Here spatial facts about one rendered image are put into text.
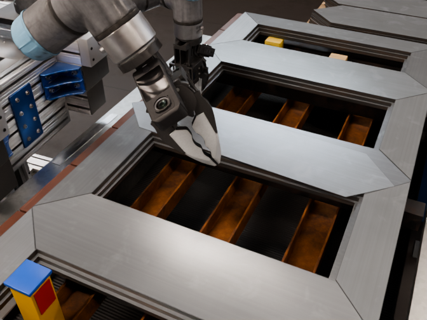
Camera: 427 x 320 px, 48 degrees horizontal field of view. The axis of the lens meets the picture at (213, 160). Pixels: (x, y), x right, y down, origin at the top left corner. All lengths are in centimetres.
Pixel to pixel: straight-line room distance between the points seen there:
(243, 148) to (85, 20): 64
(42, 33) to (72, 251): 45
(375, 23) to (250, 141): 91
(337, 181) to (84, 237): 58
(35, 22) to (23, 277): 45
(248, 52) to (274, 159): 58
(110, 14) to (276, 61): 101
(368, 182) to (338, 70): 54
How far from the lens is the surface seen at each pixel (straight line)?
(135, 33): 68
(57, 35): 73
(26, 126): 149
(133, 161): 122
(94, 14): 68
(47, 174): 147
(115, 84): 324
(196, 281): 92
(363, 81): 156
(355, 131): 163
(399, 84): 159
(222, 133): 126
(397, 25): 199
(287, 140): 125
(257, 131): 128
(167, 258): 96
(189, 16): 123
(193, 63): 128
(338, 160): 121
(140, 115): 134
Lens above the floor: 159
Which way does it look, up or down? 39 degrees down
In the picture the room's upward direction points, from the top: straight up
